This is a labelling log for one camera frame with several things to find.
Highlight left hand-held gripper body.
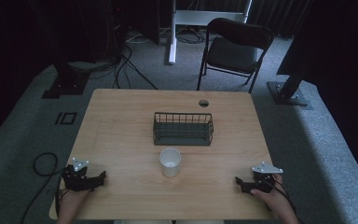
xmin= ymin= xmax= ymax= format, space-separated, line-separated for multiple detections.
xmin=61 ymin=157 xmax=98 ymax=192

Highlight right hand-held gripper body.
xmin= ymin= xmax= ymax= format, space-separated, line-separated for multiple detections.
xmin=251 ymin=161 xmax=284 ymax=193

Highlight white cup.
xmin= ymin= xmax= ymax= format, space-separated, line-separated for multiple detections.
xmin=158 ymin=147 xmax=183 ymax=178

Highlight black wire basket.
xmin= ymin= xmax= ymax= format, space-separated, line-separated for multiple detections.
xmin=152 ymin=111 xmax=215 ymax=147

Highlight person's left hand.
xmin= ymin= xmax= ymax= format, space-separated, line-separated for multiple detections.
xmin=56 ymin=188 xmax=91 ymax=219

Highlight person's right hand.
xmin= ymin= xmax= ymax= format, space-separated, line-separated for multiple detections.
xmin=250 ymin=174 xmax=294 ymax=217

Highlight black metal stand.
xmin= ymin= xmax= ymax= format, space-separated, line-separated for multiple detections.
xmin=40 ymin=59 xmax=91 ymax=100
xmin=267 ymin=36 xmax=314 ymax=110

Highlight black folding chair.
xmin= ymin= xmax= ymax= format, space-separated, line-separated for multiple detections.
xmin=196 ymin=17 xmax=275 ymax=94

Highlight dark curtain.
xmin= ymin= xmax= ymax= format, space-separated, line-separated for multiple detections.
xmin=247 ymin=0 xmax=315 ymax=39

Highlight right hand-held gripper cable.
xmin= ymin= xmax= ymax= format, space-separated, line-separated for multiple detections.
xmin=268 ymin=177 xmax=297 ymax=217

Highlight hand-held gripper cable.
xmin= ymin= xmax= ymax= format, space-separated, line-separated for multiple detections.
xmin=268 ymin=177 xmax=297 ymax=217
xmin=54 ymin=174 xmax=71 ymax=219

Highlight left hand-held gripper cable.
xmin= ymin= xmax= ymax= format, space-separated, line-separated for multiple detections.
xmin=54 ymin=174 xmax=71 ymax=219

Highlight black looped cable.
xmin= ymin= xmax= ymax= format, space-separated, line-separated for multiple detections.
xmin=19 ymin=151 xmax=63 ymax=224

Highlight black floor cables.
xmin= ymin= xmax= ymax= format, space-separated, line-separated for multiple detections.
xmin=87 ymin=43 xmax=159 ymax=91

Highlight white desk frame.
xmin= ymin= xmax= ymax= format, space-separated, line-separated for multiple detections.
xmin=167 ymin=0 xmax=254 ymax=65

